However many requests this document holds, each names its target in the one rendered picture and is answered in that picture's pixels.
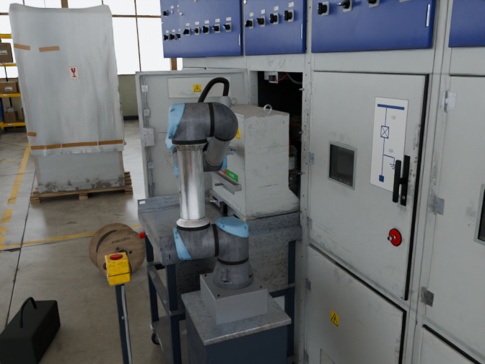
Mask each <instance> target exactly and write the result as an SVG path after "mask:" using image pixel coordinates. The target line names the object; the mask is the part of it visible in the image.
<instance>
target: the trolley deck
mask: <svg viewBox="0 0 485 364"><path fill-rule="evenodd" d="M137 211H138V210H137ZM205 215H206V217H207V218H209V220H210V224H216V223H215V222H216V220H217V219H218V218H220V217H227V216H229V215H228V214H223V213H222V212H220V210H219V207H218V206H217V205H216V204H215V203H209V204H205ZM179 219H180V208H174V209H165V210H160V211H155V212H145V213H140V214H139V212H138V220H139V222H140V223H141V226H142V227H143V229H144V232H145V233H146V234H147V233H148V234H149V235H148V236H147V237H148V239H149V241H150V243H151V245H152V247H153V249H154V250H155V252H156V254H157V256H158V258H159V260H160V261H161V263H162V265H163V266H165V265H169V264H177V263H180V262H184V261H192V260H190V259H188V260H182V259H180V258H179V257H178V252H177V249H176V248H175V249H171V250H166V251H160V250H159V247H160V239H159V235H167V234H172V233H173V230H172V229H173V228H174V227H177V221H178V220H179ZM300 239H302V228H301V227H292V228H287V229H283V230H275V231H271V232H267V233H259V234H255V235H249V249H252V248H259V247H263V246H270V245H274V244H278V243H285V242H290V241H296V240H300Z"/></svg>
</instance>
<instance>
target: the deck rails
mask: <svg viewBox="0 0 485 364"><path fill-rule="evenodd" d="M206 196H209V190H205V191H204V198H205V204H209V203H214V202H210V201H209V200H208V199H207V198H206ZM142 201H145V203H144V204H140V203H139V202H142ZM137 203H138V212H139V214H140V213H145V212H155V211H160V210H165V209H174V208H180V194H173V195H168V196H158V197H152V198H146V199H137ZM245 222H246V223H247V224H248V232H249V235H255V234H259V233H267V232H271V231H275V230H283V229H287V228H295V227H299V213H293V214H285V215H280V216H275V217H267V218H263V219H258V220H250V221H245ZM162 238H168V240H164V241H162ZM159 239H160V247H159V250H160V251H166V250H171V249H175V248H176V245H175V239H174V235H173V233H172V234H167V235H159Z"/></svg>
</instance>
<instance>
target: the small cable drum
mask: <svg viewBox="0 0 485 364"><path fill-rule="evenodd" d="M122 252H125V253H126V255H127V258H128V265H129V273H130V275H132V274H133V273H134V272H136V271H137V270H138V269H139V267H140V266H141V265H142V264H143V262H144V260H145V257H146V254H145V245H144V239H143V238H142V239H140V238H139V234H138V233H137V232H136V231H134V230H132V229H131V228H130V227H129V226H127V225H125V224H123V223H111V224H108V225H105V226H104V227H102V228H100V229H99V230H98V231H97V232H96V233H95V234H94V235H93V237H92V239H91V241H90V243H89V257H90V259H91V261H92V263H93V264H94V265H95V266H96V267H97V268H98V269H99V270H100V271H101V272H102V273H103V274H104V275H105V276H107V272H106V271H107V270H105V269H103V267H102V266H103V264H104V263H105V256H106V255H110V254H117V253H122Z"/></svg>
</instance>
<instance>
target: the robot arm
mask: <svg viewBox="0 0 485 364"><path fill-rule="evenodd" d="M237 131H238V120H237V117H236V115H235V114H234V112H233V111H232V110H231V109H230V108H228V107H227V106H226V105H224V104H222V103H218V102H210V103H175V104H172V105H171V106H170V109H169V113H168V120H167V137H166V140H165V145H166V146H167V148H168V149H169V150H172V153H173V162H174V170H175V176H176V178H178V180H179V194H180V219H179V220H178V221H177V227H174V228H173V229H172V230H173V235H174V239H175V245H176V249H177V252H178V257H179V258H180V259H182V260H188V259H190V260H193V259H202V258H209V257H216V256H217V263H216V266H215V268H214V272H213V283H214V284H215V285H216V286H217V287H220V288H223V289H227V290H238V289H242V288H245V287H248V286H249V285H251V284H252V283H253V280H254V274H253V270H252V268H251V265H250V262H249V232H248V224H247V223H246V222H245V221H243V220H241V219H238V218H234V217H220V218H218V219H217V220H216V222H215V223H216V224H210V220H209V218H207V217H206V215H205V198H204V172H211V171H221V170H226V169H227V156H228V155H234V154H233V153H235V152H236V149H235V146H233V145H232V144H230V142H231V140H232V139H234V138H235V136H236V134H237ZM207 137H211V138H210V140H209V141H208V140H207V139H206V138H207ZM228 149H231V150H228ZM205 151H207V152H206V154H203V153H204V152H205Z"/></svg>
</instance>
